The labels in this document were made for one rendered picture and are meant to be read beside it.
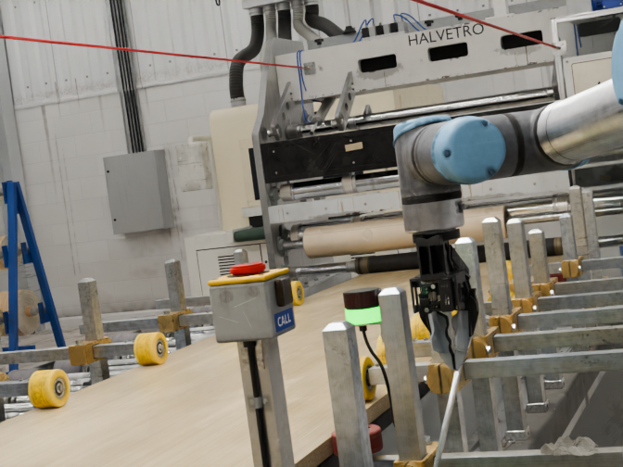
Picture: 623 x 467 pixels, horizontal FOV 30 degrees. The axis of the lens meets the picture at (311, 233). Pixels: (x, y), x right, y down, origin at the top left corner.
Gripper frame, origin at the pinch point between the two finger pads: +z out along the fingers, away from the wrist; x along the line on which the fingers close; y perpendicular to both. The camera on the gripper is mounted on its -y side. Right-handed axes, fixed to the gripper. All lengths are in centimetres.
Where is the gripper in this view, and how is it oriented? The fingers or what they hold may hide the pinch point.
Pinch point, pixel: (455, 359)
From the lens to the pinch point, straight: 179.5
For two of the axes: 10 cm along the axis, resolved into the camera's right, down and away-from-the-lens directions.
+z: 1.3, 9.9, 0.5
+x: 9.3, -1.0, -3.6
